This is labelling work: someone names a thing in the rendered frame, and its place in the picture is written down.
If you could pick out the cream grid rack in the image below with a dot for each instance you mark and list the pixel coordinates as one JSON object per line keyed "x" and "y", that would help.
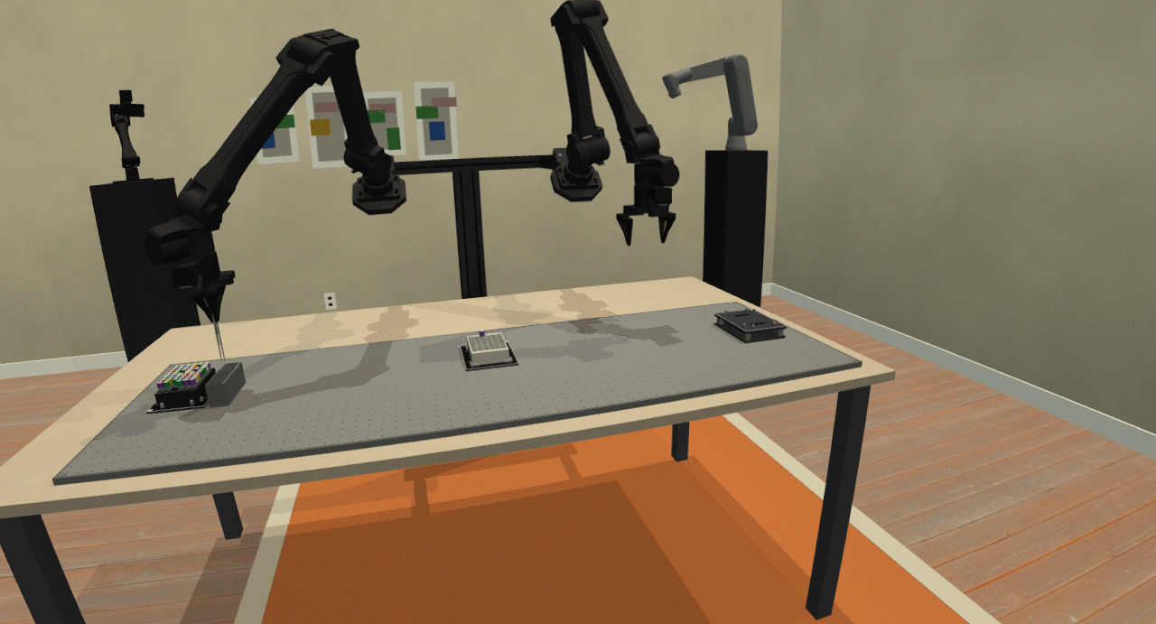
{"x": 492, "y": 349}

